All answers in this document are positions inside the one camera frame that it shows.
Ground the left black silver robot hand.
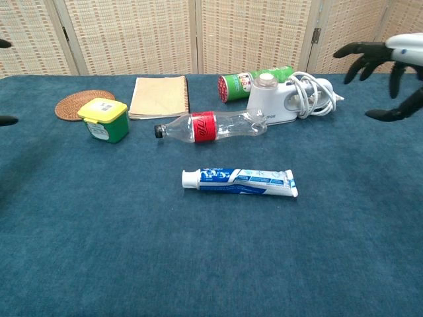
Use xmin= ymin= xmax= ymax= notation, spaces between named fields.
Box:
xmin=0 ymin=38 xmax=19 ymax=127

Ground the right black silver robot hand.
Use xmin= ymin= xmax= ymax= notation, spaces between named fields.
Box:
xmin=332 ymin=32 xmax=423 ymax=123

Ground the blue white toothpaste tube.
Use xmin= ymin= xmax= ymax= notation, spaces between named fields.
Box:
xmin=181 ymin=167 xmax=299 ymax=198

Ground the round woven rattan coaster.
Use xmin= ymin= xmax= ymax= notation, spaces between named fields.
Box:
xmin=54 ymin=90 xmax=116 ymax=122

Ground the green box yellow lid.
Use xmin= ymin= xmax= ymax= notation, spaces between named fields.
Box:
xmin=77 ymin=97 xmax=130 ymax=144

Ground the white travel iron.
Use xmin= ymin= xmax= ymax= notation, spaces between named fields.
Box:
xmin=247 ymin=73 xmax=344 ymax=125

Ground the tan spiral notebook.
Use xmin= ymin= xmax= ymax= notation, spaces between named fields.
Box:
xmin=128 ymin=75 xmax=192 ymax=120

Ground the woven folding screen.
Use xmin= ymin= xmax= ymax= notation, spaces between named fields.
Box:
xmin=0 ymin=0 xmax=423 ymax=79

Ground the green cylindrical can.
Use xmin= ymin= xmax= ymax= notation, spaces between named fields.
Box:
xmin=217 ymin=65 xmax=295 ymax=105

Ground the clear plastic bottle red label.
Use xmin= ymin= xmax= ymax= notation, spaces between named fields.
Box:
xmin=153 ymin=111 xmax=268 ymax=145

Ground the white power cord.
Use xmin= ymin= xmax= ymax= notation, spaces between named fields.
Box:
xmin=287 ymin=71 xmax=345 ymax=119

